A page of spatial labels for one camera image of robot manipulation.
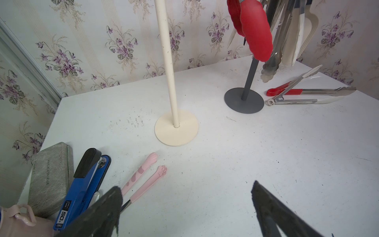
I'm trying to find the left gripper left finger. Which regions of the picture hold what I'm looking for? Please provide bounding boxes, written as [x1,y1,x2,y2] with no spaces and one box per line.
[57,186,123,237]

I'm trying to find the red handled tongs at right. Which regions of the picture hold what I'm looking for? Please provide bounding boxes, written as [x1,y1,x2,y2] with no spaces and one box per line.
[266,81,356,97]

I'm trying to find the grey whiteboard eraser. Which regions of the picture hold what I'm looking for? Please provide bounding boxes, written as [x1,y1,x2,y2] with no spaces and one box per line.
[28,142,74,218]

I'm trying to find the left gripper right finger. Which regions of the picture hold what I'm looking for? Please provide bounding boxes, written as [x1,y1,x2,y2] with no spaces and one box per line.
[251,181,321,237]

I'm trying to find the white tipped tongs at right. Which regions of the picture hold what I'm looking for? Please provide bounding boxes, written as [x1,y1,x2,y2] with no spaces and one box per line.
[266,65,344,106]

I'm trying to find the dark grey utensil rack stand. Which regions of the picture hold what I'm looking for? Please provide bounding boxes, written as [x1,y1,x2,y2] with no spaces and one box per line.
[224,55,264,114]

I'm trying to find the cream utensil rack stand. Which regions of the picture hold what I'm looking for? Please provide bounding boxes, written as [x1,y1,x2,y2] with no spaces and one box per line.
[155,1,199,147]

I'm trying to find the blue stapler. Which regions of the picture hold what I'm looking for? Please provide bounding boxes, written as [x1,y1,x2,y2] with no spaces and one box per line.
[53,148,111,231]

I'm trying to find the red handled steel tongs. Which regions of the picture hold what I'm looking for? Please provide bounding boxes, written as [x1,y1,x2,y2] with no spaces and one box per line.
[261,0,296,83]

